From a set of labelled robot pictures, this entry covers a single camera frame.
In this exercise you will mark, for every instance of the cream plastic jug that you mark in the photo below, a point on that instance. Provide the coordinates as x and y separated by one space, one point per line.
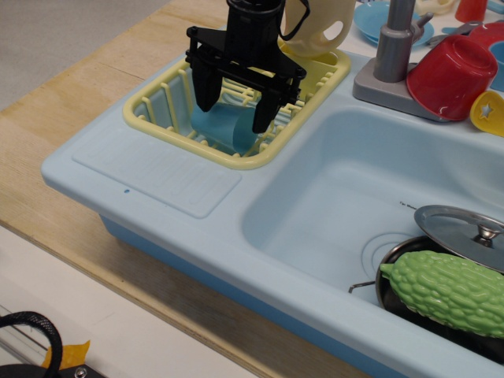
313 28

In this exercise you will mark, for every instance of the red plastic bowl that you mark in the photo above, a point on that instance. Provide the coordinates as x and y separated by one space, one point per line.
447 81

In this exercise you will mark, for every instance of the steel pot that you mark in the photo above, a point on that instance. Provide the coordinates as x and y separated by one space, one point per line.
487 347

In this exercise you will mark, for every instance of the light blue toy sink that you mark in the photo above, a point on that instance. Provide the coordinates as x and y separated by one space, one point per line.
299 238

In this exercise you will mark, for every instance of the wooden board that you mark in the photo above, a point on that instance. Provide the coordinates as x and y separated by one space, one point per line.
63 63

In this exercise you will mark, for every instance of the green toy bitter gourd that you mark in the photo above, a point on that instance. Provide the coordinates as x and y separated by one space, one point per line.
449 290

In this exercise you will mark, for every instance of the yellow star scoop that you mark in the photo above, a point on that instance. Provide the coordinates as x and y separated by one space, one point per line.
486 113

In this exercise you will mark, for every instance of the cream plastic toy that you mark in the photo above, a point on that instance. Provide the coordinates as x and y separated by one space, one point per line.
437 7

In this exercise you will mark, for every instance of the black metal base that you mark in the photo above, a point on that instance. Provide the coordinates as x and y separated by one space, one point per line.
29 371

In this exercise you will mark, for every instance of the orange plastic cup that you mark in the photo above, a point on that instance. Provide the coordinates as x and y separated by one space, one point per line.
471 10

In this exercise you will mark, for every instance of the grey toy faucet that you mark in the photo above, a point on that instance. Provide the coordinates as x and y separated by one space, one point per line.
382 81

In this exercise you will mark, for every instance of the blue plastic plate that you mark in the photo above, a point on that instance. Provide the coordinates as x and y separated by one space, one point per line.
371 16

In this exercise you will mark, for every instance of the light blue plastic cup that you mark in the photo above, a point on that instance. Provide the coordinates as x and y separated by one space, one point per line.
228 125

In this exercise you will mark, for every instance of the yellow plastic dish rack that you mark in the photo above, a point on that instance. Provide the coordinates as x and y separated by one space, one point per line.
162 109

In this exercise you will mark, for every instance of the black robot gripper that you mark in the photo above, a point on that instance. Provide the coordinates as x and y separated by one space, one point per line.
246 51

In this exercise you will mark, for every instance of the steel pot lid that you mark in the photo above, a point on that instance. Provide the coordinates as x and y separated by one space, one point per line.
469 235

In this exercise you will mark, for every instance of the yellow tape piece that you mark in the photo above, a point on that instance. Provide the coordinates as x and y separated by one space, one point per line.
74 355

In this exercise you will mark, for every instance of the grey toy utensil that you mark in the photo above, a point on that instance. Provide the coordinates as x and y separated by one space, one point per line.
464 29

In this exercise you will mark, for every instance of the blue plastic bowl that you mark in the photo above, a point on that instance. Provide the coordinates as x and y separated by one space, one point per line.
497 50

